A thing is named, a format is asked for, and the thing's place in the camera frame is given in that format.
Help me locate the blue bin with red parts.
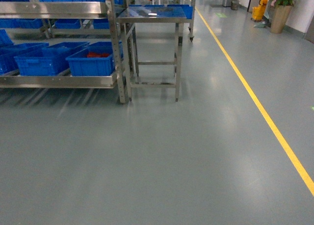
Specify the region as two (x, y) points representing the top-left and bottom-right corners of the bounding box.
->
(66, 41), (115, 76)

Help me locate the stainless steel shelf rack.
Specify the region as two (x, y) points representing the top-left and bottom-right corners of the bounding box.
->
(0, 0), (128, 103)

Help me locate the stainless steel table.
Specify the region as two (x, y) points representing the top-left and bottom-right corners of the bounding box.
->
(118, 4), (194, 100)

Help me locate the blue plastic bin middle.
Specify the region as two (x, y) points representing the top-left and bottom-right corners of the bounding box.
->
(14, 42), (89, 76)

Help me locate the blue plastic bin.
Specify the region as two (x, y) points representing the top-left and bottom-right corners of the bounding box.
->
(0, 42), (50, 75)
(14, 42), (89, 76)

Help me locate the grey trash can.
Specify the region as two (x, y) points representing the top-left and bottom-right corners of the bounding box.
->
(231, 0), (239, 10)

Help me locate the yellow mop bucket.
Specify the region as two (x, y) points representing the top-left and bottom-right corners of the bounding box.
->
(252, 0), (268, 21)

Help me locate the blue plastic bin left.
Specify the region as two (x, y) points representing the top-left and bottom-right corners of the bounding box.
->
(0, 42), (50, 75)

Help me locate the potted plant tan pot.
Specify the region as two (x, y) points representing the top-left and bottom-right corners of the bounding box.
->
(270, 0), (295, 34)

